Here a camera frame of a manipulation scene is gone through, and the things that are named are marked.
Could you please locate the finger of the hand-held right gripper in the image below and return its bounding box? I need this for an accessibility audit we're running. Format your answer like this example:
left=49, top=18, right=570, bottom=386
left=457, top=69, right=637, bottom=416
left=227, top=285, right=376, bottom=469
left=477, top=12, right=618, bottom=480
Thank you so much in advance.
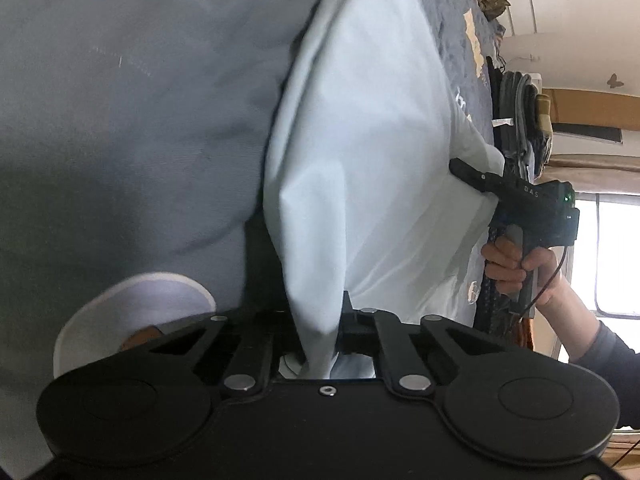
left=449, top=157, right=503, bottom=196

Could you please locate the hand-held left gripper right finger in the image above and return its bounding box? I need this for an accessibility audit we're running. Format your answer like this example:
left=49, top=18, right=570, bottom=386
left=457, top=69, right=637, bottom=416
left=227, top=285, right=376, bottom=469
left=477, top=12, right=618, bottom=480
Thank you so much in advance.
left=336, top=290, right=506, bottom=403

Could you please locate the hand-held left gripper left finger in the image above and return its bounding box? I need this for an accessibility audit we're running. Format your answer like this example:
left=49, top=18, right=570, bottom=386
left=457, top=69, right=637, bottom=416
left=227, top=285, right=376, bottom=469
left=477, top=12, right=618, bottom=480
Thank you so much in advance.
left=150, top=309, right=306, bottom=403

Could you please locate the light blue hooded jacket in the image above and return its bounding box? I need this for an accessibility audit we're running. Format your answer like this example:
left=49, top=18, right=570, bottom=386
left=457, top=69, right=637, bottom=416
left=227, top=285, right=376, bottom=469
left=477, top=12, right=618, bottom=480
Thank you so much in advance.
left=260, top=0, right=506, bottom=381

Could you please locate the person's right forearm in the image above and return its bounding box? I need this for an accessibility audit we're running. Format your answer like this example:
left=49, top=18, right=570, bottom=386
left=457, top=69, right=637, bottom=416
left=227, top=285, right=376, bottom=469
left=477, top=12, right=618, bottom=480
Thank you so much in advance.
left=537, top=277, right=640, bottom=378

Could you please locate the stack of folded grey clothes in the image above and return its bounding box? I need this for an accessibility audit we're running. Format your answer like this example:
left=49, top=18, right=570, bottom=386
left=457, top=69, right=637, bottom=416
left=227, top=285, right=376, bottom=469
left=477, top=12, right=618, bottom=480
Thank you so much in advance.
left=484, top=55, right=553, bottom=183

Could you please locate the person's right hand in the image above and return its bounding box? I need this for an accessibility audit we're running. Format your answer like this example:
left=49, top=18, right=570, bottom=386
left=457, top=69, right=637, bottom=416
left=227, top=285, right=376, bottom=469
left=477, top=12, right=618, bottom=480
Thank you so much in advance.
left=481, top=237, right=571, bottom=313

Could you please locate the beige curtain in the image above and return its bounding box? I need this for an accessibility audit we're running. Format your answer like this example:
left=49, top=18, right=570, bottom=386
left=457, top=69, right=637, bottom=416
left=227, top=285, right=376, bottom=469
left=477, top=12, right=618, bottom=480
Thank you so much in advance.
left=537, top=154, right=640, bottom=195

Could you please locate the window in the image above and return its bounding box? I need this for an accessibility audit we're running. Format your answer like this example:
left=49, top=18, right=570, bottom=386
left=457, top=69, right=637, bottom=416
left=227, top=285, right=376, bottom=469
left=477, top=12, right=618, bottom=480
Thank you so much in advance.
left=572, top=191, right=640, bottom=320

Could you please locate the black board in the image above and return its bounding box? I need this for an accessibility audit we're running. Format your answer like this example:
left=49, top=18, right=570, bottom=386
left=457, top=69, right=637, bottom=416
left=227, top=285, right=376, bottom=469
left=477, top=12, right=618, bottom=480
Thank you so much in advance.
left=550, top=123, right=624, bottom=145

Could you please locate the olive rolled cloth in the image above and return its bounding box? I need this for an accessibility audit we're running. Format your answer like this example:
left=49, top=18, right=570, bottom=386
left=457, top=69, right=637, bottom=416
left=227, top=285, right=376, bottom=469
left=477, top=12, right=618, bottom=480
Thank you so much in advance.
left=534, top=93, right=554, bottom=135

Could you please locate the tall cardboard sheet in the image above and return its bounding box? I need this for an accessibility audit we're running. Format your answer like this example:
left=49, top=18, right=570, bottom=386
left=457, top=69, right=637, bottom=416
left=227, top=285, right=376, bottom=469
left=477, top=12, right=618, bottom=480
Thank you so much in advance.
left=542, top=88, right=640, bottom=127

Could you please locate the grey printed bed quilt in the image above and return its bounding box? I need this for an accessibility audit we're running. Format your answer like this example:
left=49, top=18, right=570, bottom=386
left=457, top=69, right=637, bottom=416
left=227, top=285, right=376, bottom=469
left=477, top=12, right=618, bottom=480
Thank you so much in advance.
left=0, top=0, right=503, bottom=480

